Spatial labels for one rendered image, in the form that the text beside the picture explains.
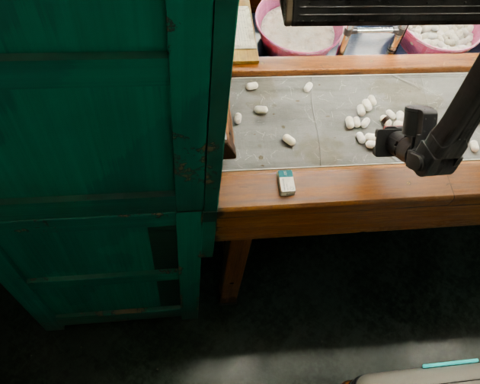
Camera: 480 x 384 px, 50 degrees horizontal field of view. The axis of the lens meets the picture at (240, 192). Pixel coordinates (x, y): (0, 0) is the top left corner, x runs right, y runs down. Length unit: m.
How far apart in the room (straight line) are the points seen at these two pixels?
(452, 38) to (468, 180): 0.53
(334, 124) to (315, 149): 0.10
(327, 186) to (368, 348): 0.85
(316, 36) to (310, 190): 0.55
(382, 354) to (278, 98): 1.01
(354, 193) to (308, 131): 0.22
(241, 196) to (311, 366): 0.86
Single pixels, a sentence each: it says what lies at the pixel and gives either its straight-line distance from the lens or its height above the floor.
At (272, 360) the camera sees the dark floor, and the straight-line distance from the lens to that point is 1.87.
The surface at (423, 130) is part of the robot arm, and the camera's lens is 1.12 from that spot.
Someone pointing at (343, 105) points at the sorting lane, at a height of 0.74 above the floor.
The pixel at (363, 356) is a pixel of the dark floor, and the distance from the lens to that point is 1.94.
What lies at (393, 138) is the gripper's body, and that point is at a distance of 1.21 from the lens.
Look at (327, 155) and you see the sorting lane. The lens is 1.33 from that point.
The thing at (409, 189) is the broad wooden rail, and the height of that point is 0.76.
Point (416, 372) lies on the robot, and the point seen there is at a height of 0.27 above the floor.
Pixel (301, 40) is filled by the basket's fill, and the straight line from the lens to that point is 1.59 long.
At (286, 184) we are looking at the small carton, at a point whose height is 0.78.
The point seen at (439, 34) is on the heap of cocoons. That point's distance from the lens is 1.74.
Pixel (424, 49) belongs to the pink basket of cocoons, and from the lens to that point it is 1.68.
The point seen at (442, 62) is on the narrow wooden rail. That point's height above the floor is 0.76.
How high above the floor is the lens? 1.81
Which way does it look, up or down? 60 degrees down
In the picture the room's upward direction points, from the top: 10 degrees clockwise
